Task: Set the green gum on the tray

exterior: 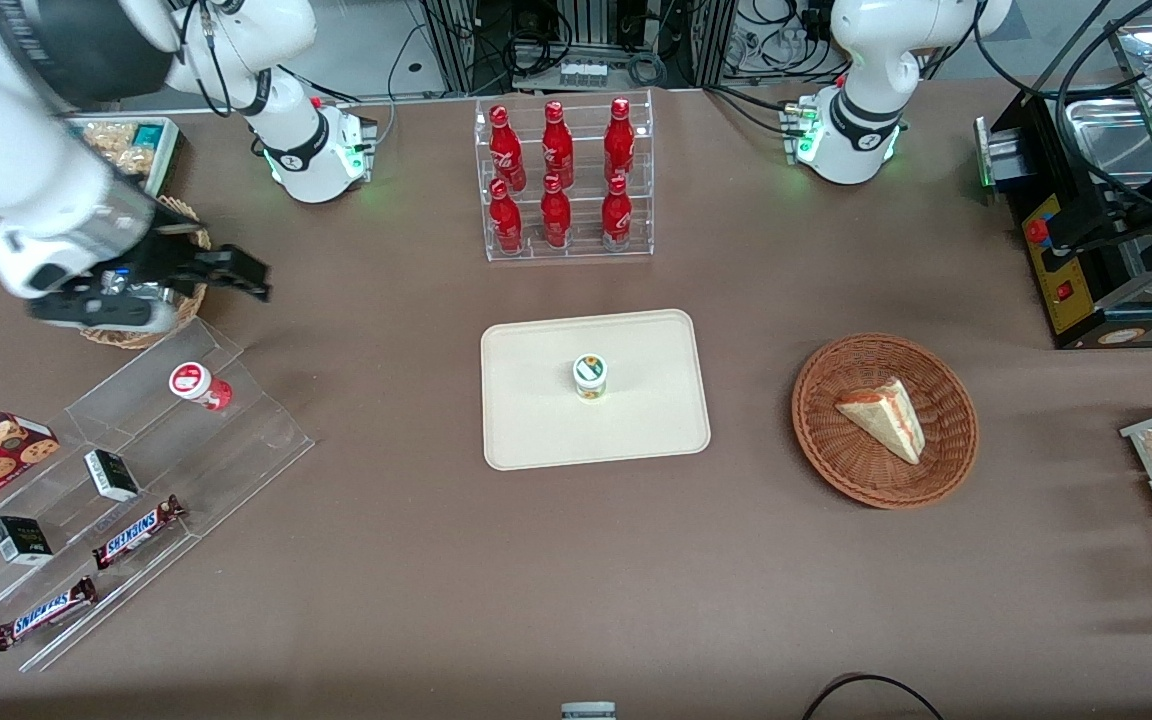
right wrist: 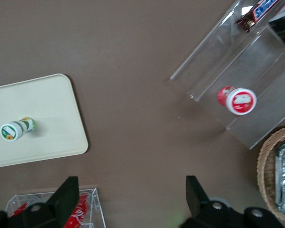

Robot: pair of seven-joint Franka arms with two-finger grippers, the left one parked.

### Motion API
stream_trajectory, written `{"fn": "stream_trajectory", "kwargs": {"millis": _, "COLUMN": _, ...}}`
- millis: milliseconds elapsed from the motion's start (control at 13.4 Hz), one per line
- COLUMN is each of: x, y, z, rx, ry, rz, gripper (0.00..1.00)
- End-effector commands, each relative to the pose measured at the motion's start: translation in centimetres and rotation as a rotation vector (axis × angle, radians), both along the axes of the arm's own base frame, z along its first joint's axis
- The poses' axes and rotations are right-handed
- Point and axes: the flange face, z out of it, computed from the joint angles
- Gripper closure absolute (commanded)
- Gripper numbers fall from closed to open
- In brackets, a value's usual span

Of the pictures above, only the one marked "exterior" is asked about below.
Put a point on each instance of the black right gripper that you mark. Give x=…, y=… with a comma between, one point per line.
x=164, y=256

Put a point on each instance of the green gum bottle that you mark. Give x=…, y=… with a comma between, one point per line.
x=590, y=378

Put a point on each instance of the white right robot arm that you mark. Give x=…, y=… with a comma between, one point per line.
x=36, y=170

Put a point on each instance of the red gum bottle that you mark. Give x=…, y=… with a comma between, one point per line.
x=196, y=383

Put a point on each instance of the beige plastic tray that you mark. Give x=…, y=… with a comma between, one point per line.
x=536, y=400

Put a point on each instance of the black sealing machine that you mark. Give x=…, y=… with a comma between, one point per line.
x=1046, y=270

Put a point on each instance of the white plastic snack bin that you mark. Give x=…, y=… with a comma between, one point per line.
x=171, y=165

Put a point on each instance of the light wicker basket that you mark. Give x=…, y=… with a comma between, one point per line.
x=136, y=339

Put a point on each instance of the teal snack pack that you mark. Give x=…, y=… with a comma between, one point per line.
x=148, y=133

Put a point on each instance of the clear cracker bag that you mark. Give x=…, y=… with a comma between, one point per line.
x=121, y=145

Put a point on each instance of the clear acrylic stepped display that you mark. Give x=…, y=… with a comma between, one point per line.
x=236, y=440

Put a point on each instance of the small black box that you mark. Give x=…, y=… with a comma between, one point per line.
x=112, y=475
x=21, y=540

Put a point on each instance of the triangular wrapped sandwich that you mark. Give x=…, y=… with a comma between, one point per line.
x=886, y=418

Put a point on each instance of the Snickers chocolate bar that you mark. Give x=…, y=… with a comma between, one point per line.
x=44, y=613
x=136, y=532

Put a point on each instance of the red cola bottle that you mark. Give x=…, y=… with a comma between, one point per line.
x=617, y=218
x=506, y=222
x=556, y=218
x=619, y=142
x=557, y=148
x=506, y=150

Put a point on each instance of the round brown wicker basket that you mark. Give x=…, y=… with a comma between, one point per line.
x=841, y=455

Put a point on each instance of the clear acrylic bottle rack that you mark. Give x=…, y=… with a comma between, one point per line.
x=581, y=215

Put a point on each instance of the white power strip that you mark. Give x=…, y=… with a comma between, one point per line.
x=583, y=73

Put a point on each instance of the small white grey object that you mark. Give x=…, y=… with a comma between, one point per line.
x=588, y=711

